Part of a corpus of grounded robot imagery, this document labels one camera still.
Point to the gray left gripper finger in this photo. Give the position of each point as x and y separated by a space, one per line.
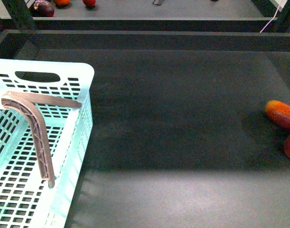
39 134
43 99

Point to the light blue plastic basket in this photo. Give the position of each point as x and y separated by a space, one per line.
26 201

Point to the dark purple eggplant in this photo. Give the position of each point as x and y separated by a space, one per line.
44 8

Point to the orange fruit on shelf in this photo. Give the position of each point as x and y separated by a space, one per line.
61 3

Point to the red tomato on shelf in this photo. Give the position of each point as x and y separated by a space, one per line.
89 3

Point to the red orange mango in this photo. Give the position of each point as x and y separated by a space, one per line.
279 113

